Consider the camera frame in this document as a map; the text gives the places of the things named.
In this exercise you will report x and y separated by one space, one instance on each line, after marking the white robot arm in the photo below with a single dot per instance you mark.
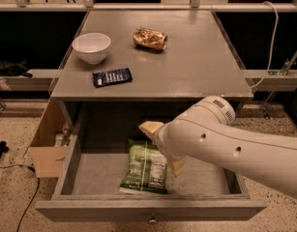
205 132

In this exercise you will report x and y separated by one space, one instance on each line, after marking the crushed gold soda can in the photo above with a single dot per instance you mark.
150 38

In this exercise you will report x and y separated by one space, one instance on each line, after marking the green jalapeno chip bag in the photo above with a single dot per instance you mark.
147 169

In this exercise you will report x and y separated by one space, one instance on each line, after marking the white ceramic bowl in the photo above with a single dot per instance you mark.
92 48

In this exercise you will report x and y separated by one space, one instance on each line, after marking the brown cardboard box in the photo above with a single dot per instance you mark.
48 147

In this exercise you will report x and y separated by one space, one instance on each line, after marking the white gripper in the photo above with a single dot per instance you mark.
162 141

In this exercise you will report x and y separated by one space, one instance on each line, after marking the black object on ledge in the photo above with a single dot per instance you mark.
14 69

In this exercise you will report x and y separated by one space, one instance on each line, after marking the dark blue snack packet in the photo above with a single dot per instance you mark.
112 77

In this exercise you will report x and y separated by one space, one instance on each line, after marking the grey open top drawer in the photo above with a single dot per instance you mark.
88 188

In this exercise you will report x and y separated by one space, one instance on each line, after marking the grey wooden cabinet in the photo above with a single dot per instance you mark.
196 63

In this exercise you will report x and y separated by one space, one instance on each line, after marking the round metal drawer knob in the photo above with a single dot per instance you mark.
152 220

